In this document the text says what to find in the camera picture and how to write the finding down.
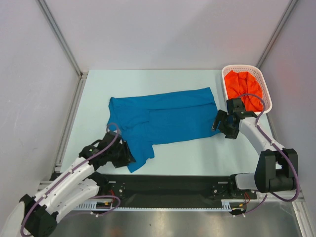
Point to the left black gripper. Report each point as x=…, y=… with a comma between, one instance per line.
x=127, y=155

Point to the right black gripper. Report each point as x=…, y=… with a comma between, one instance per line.
x=222, y=121

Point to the blue t shirt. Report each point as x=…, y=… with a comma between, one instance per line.
x=159, y=119

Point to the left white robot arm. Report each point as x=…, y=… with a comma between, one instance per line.
x=80, y=182

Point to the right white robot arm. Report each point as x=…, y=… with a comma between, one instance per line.
x=277, y=168

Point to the orange t shirt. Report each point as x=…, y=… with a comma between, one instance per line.
x=241, y=83

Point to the white plastic basket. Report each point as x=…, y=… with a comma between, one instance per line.
x=266, y=100

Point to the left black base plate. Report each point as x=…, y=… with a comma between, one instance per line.
x=112, y=187

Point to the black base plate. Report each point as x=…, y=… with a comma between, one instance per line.
x=225, y=190
x=112, y=187

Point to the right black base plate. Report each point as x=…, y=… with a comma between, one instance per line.
x=225, y=190

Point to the white slotted cable duct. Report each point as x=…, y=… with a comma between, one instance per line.
x=225, y=206

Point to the aluminium front rail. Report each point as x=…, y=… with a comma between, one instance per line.
x=159, y=189

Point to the left aluminium corner post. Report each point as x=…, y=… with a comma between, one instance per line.
x=59, y=35

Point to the aluminium corner post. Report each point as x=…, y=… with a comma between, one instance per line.
x=276, y=33
x=59, y=35

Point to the right aluminium corner post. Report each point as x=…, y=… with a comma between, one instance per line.
x=276, y=33

